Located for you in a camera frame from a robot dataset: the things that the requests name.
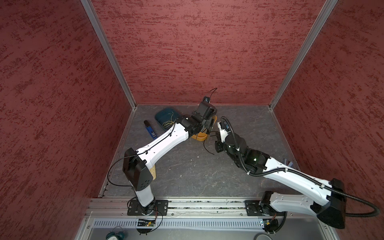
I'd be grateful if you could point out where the teal object below rail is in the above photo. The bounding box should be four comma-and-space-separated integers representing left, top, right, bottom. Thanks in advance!
106, 226, 126, 240

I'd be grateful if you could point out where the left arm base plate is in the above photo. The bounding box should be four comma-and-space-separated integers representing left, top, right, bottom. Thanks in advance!
127, 199, 169, 217

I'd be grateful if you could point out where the yellow plastic bin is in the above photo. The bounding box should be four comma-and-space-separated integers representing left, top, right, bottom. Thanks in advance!
192, 116, 218, 142

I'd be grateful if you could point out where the small blue grey clip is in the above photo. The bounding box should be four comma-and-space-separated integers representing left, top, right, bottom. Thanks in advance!
283, 159, 294, 168

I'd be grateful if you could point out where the yellow calculator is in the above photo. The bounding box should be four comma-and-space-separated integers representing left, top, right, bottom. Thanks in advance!
150, 165, 157, 180

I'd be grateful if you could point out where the corner aluminium post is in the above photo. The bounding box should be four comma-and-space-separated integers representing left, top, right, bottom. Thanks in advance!
269, 0, 338, 112
81, 0, 137, 111

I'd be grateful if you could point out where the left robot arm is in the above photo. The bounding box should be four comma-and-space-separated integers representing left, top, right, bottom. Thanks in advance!
123, 102, 217, 216

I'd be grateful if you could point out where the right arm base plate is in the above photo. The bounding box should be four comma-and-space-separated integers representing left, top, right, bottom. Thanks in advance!
245, 200, 285, 217

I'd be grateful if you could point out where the black cable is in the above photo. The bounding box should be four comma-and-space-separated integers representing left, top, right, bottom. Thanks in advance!
202, 130, 223, 156

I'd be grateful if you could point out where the aluminium front rail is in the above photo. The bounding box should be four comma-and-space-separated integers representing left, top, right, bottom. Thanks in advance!
86, 194, 317, 218

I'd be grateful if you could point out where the yellow wire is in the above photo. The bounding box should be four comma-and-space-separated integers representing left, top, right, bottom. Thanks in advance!
161, 111, 178, 128

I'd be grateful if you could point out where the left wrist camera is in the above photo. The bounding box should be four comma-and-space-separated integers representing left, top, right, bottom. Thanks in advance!
203, 96, 211, 104

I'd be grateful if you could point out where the left corner aluminium post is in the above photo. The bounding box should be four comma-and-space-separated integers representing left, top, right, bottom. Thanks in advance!
81, 0, 137, 111

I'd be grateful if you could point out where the teal plastic bin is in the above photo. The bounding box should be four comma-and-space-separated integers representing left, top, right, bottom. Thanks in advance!
155, 108, 181, 131

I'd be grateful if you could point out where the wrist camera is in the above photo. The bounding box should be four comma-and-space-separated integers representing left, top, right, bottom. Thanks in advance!
203, 96, 211, 104
218, 120, 232, 143

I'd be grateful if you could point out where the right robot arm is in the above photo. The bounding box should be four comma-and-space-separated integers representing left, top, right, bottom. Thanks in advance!
215, 132, 380, 229

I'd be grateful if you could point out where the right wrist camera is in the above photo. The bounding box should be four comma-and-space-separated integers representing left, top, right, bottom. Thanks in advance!
218, 120, 232, 143

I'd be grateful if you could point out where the right corner aluminium post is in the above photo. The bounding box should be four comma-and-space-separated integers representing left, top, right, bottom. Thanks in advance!
269, 0, 338, 112

